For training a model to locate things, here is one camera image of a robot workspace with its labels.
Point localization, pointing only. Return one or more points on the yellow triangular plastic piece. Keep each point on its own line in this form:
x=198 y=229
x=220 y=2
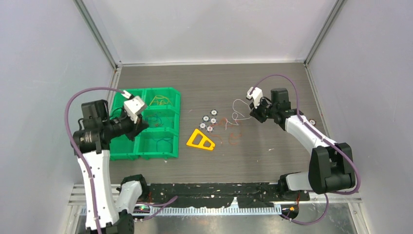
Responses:
x=200 y=141

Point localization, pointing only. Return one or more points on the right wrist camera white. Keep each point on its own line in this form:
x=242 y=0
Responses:
x=254 y=94

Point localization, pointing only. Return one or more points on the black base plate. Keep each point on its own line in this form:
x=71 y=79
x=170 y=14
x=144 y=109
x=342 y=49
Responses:
x=208 y=203

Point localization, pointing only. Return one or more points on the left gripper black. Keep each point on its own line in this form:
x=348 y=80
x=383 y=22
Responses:
x=136 y=128

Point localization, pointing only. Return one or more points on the lone poker chip right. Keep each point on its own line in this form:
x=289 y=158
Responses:
x=312 y=122

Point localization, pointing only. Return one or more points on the poker chip left lower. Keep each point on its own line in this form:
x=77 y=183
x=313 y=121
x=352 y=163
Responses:
x=202 y=125

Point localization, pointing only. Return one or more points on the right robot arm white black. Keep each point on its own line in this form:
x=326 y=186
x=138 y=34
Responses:
x=329 y=169

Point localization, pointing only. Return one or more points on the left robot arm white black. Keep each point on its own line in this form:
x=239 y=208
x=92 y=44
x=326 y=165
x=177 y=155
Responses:
x=106 y=215

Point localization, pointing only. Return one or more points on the poker chip right middle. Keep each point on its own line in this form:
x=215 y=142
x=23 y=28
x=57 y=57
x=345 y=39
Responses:
x=213 y=120

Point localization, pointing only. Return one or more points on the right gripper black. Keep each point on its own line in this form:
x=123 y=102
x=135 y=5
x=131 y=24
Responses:
x=255 y=112

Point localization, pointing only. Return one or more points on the poker chip bottom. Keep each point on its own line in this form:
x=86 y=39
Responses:
x=209 y=129

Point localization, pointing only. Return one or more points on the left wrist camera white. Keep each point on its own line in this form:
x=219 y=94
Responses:
x=134 y=107

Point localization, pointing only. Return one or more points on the green compartment tray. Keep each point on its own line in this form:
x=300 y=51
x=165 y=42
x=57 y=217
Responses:
x=161 y=139

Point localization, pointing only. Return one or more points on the poker chip top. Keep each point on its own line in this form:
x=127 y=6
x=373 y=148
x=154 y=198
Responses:
x=214 y=112

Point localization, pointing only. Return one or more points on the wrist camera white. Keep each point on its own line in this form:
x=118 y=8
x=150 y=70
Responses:
x=254 y=94
x=134 y=107

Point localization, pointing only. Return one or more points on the poker chip left upper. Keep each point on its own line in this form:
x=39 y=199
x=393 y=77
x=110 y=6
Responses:
x=206 y=118

